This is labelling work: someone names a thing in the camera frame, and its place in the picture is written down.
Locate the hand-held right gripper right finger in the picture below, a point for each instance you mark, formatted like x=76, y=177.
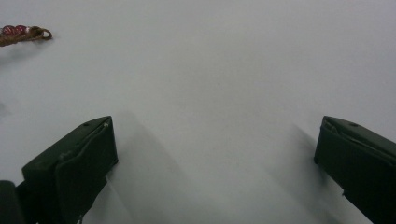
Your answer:
x=361, y=161

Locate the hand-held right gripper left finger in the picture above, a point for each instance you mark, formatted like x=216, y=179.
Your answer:
x=77, y=161

